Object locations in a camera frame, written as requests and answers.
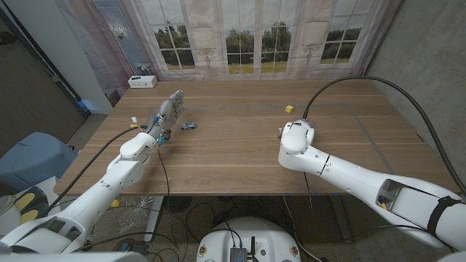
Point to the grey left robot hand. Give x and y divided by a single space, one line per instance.
167 113

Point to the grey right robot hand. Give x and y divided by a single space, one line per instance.
304 122

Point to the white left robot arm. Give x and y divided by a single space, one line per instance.
102 193

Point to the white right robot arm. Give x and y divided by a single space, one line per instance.
364 182

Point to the small yellow block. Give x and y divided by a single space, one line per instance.
289 108

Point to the silver blue toy car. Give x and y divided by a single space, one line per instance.
188 126

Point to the white power strip box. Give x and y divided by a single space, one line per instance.
142 82

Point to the printed window backdrop cloth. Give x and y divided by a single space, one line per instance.
255 36

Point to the dark table leg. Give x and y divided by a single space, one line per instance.
340 218

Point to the white table leg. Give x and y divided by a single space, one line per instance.
154 218

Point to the white robot torso base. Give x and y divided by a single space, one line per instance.
251 233

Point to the blue chair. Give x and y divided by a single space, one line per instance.
32 160

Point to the yellow and black device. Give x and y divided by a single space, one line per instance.
25 203

